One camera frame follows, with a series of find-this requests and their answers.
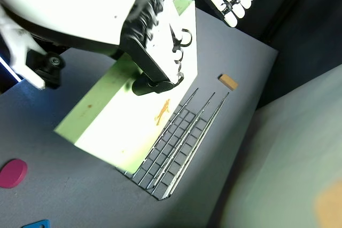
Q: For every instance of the light green box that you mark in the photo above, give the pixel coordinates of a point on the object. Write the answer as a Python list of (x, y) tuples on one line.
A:
[(120, 132)]

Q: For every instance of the grey table cloth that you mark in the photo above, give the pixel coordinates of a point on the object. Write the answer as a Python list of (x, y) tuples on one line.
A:
[(227, 51)]

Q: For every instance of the small wooden block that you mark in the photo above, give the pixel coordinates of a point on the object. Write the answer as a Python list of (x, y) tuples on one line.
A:
[(228, 81)]

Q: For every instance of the magenta round disc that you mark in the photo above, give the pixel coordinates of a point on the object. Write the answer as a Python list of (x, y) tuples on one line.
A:
[(12, 173)]

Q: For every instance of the blue flat toy piece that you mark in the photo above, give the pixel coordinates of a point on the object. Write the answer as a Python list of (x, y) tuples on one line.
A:
[(42, 224)]

